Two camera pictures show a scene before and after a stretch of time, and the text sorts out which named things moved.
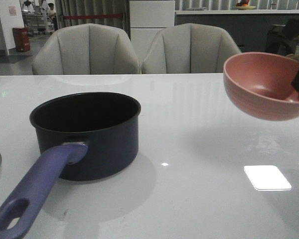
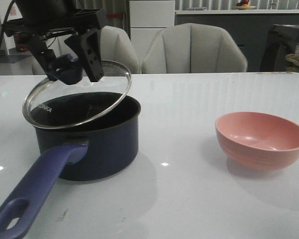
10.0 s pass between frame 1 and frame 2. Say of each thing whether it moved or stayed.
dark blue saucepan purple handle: stayed
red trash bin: stayed
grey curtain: stayed
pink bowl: moved
